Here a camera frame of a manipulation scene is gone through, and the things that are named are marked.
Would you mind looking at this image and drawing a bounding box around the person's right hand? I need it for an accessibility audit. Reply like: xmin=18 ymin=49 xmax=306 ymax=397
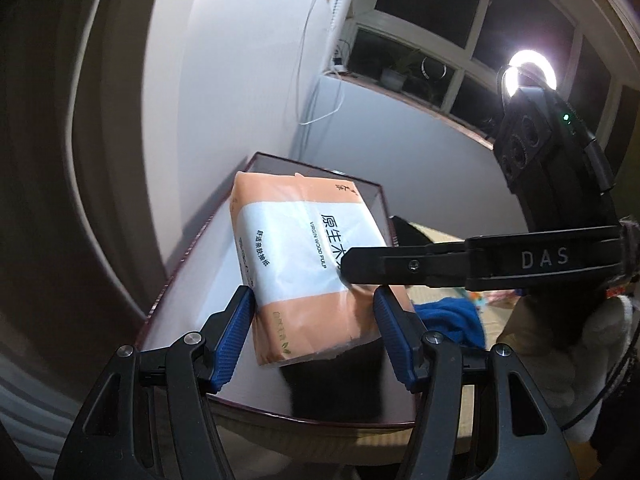
xmin=500 ymin=292 xmax=640 ymax=443

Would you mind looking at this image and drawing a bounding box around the white cable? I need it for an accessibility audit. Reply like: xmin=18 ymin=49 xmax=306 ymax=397
xmin=295 ymin=0 xmax=351 ymax=126

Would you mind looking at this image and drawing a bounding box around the potted plant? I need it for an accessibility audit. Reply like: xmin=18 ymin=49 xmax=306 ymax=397
xmin=380 ymin=50 xmax=421 ymax=93

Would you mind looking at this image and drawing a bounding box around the white power strip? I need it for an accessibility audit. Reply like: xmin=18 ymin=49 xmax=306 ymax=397
xmin=331 ymin=40 xmax=349 ymax=75

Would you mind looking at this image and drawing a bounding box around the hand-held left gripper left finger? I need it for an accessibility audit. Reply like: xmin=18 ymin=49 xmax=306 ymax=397
xmin=54 ymin=285 xmax=257 ymax=480

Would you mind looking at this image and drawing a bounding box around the dark red cardboard box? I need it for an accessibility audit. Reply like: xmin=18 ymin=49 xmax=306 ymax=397
xmin=135 ymin=151 xmax=418 ymax=428

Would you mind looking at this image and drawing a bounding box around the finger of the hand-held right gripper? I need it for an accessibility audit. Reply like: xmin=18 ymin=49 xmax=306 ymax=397
xmin=340 ymin=241 xmax=468 ymax=289

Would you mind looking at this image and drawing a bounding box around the white framed window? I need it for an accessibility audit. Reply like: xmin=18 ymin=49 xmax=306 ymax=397
xmin=320 ymin=0 xmax=640 ymax=151

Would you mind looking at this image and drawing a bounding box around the orange and white tissue pack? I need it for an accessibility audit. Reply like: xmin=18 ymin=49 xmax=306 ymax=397
xmin=227 ymin=170 xmax=416 ymax=368

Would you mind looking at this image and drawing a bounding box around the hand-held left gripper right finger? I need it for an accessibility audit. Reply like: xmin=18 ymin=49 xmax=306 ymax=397
xmin=372 ymin=285 xmax=583 ymax=480

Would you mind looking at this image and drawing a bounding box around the blue cloth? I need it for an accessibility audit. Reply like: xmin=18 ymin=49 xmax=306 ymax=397
xmin=415 ymin=297 xmax=486 ymax=351

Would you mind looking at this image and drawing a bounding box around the ring light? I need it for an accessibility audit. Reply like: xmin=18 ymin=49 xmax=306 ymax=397
xmin=500 ymin=50 xmax=558 ymax=103

